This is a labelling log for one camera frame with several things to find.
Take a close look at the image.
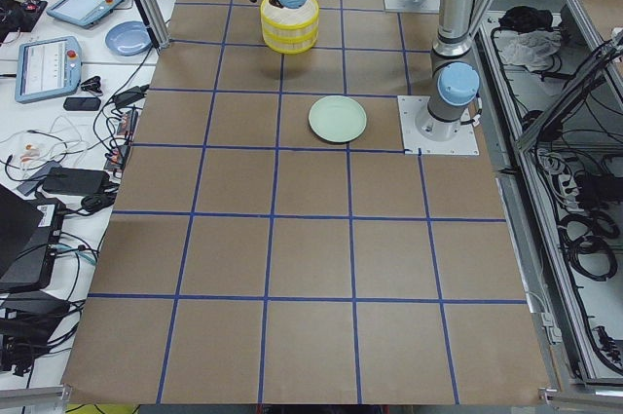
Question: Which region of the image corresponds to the black power adapter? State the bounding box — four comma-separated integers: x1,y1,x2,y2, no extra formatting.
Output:
42,167,109,196

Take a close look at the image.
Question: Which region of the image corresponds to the teach pendant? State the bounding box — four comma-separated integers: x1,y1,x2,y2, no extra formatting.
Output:
46,0,125,28
15,36,82,103

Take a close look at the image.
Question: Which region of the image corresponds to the black laptop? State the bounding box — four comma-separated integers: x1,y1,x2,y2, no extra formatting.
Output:
1,187,65,293

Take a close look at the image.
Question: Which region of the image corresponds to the far teach pendant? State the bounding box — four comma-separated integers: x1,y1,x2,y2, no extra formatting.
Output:
46,0,125,28

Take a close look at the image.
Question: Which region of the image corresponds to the blue plate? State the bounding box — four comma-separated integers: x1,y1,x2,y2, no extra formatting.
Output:
105,20,152,56

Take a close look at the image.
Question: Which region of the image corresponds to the light green plate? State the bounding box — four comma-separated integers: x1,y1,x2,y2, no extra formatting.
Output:
308,95,367,143

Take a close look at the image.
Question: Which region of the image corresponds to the yellow steamer layer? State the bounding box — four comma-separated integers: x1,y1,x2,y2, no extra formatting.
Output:
262,30,318,55
260,0,319,41

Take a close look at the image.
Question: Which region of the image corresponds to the near teach pendant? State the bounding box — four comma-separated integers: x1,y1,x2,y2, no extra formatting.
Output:
15,36,82,103

